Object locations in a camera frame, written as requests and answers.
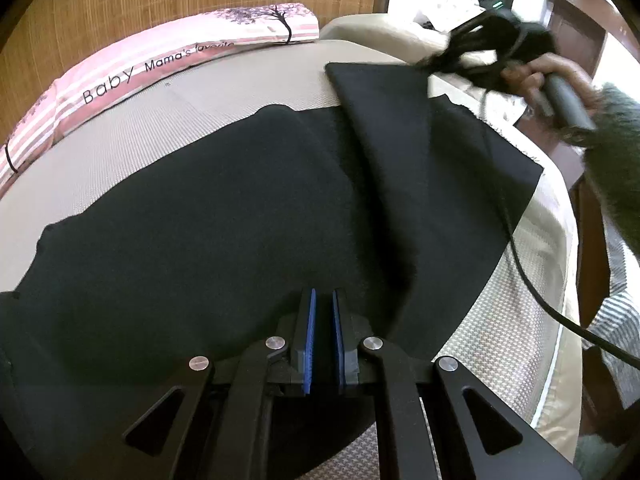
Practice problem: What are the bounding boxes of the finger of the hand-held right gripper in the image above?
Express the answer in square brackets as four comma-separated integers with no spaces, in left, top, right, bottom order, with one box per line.
[414,35,498,78]
[447,10,501,48]

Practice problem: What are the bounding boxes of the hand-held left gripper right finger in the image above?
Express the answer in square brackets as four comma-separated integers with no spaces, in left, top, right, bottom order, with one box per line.
[330,287,581,480]

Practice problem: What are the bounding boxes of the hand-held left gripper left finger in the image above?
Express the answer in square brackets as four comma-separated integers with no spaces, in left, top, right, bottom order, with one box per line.
[75,287,321,480]

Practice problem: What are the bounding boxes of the black pants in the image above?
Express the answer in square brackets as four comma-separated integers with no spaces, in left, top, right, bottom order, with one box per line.
[0,62,545,480]

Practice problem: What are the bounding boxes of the person's right forearm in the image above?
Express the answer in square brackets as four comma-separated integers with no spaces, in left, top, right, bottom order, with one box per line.
[560,82,640,256]

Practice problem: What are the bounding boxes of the person's right hand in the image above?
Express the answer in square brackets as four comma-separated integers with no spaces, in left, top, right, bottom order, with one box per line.
[500,52,603,121]

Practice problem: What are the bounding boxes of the white patterned cloth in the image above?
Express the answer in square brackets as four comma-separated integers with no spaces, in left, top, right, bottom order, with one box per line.
[415,0,496,33]

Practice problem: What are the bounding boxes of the brown wooden door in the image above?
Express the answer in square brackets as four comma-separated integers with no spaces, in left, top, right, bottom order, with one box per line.
[542,0,628,73]

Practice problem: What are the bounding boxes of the cream bed sheet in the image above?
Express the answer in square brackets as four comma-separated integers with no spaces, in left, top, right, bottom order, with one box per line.
[320,12,583,441]

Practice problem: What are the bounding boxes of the grey striped clothing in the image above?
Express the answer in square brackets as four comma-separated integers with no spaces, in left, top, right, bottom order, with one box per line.
[582,240,640,411]

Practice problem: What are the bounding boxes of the pink striped pillow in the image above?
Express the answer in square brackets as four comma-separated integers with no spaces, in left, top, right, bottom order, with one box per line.
[0,2,321,196]

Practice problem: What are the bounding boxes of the black cable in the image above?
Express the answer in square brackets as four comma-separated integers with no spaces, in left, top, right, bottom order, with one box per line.
[480,85,640,363]

